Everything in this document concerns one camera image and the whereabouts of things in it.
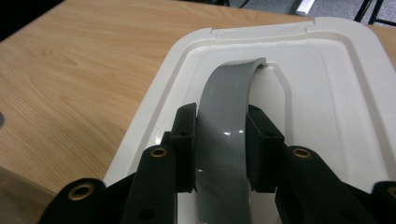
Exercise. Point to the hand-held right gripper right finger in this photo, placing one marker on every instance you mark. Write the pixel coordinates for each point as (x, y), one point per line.
(263, 149)

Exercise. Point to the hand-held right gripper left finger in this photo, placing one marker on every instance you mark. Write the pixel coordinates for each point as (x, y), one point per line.
(183, 146)

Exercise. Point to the black folding chair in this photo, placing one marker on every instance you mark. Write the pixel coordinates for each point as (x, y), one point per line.
(373, 12)

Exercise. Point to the white desk frame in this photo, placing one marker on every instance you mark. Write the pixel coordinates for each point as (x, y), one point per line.
(303, 6)

